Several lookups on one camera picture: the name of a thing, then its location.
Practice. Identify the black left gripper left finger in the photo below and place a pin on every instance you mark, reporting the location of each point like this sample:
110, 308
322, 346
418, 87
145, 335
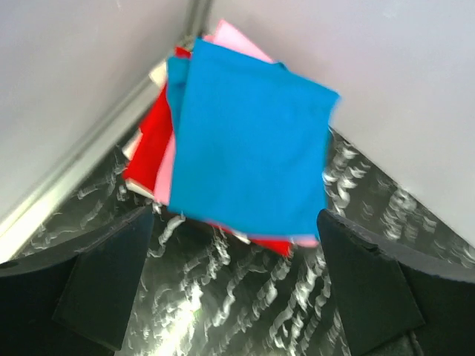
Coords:
75, 298

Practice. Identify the folded red t shirt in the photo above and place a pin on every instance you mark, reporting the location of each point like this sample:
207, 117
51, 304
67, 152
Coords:
151, 151

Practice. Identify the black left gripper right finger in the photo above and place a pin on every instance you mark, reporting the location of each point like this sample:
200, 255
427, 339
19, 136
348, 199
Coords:
394, 300

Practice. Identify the blue t shirt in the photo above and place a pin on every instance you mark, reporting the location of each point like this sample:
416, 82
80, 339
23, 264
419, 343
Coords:
251, 140

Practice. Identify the folded pink t shirt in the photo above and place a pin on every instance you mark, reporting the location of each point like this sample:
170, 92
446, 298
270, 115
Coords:
226, 35

